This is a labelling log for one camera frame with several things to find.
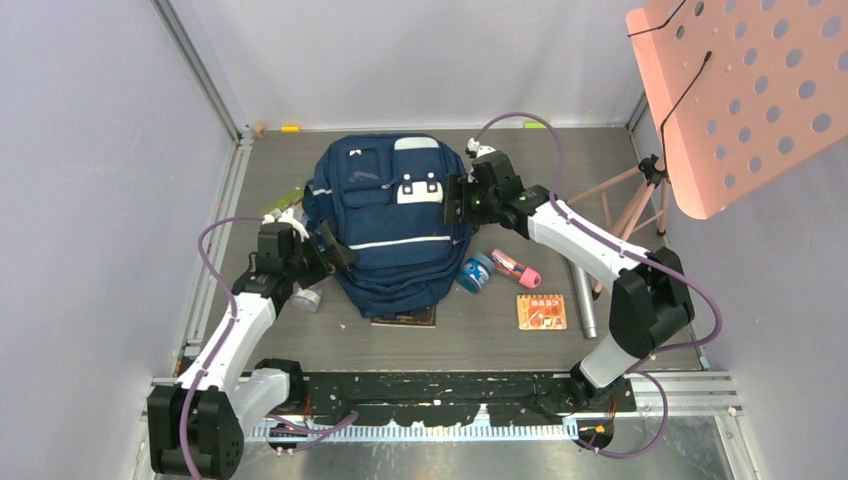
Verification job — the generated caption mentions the aluminium frame rail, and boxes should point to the aluminium frame rail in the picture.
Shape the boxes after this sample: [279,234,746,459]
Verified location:
[150,0,242,143]

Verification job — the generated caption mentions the small clear plastic jar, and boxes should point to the small clear plastic jar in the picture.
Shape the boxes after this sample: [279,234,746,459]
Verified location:
[291,287,323,313]

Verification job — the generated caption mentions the dark Three Days book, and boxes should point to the dark Three Days book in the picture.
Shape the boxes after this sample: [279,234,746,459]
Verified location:
[370,306,436,328]

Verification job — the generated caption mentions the black thin stand cable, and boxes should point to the black thin stand cable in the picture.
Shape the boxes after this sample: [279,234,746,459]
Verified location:
[626,0,714,180]

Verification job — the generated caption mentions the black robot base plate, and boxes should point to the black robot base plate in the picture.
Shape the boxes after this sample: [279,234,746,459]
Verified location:
[272,371,637,427]

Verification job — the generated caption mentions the orange spiral notepad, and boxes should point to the orange spiral notepad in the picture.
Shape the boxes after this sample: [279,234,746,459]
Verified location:
[516,294,567,331]

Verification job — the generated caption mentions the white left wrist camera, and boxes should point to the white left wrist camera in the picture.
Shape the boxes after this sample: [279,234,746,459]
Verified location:
[262,204,311,240]

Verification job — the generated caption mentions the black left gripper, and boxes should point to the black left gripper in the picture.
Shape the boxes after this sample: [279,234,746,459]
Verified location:
[284,222,357,290]

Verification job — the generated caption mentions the small wooden cube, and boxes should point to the small wooden cube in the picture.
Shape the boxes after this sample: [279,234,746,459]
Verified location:
[251,122,267,138]

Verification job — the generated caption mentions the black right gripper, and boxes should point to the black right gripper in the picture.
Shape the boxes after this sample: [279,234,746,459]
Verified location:
[437,174,499,226]

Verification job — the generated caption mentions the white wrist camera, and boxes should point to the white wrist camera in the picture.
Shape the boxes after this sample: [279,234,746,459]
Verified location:
[465,137,497,183]
[262,204,311,240]

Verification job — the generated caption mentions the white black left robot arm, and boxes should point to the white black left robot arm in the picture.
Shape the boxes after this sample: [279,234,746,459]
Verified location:
[146,220,357,479]

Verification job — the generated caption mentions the silver metal cylinder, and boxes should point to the silver metal cylinder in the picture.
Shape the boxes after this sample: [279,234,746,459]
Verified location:
[569,263,598,340]

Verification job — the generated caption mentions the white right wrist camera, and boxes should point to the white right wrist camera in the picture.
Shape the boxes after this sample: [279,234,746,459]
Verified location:
[465,137,497,183]

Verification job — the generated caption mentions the navy blue backpack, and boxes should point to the navy blue backpack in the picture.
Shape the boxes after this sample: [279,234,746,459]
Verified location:
[303,133,474,318]

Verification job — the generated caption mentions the blue green landscape book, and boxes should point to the blue green landscape book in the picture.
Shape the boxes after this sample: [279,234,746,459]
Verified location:
[261,187,304,218]

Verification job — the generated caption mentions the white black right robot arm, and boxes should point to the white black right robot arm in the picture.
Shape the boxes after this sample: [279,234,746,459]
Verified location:
[443,151,695,411]

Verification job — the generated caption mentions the blue lidded round container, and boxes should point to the blue lidded round container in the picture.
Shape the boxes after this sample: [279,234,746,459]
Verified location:
[456,253,496,294]

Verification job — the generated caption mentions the pink perforated stand board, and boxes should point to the pink perforated stand board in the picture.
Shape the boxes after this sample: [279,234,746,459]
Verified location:
[626,1,847,220]

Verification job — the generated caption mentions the pink pencil case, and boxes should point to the pink pencil case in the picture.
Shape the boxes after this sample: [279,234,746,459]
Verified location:
[489,249,541,289]

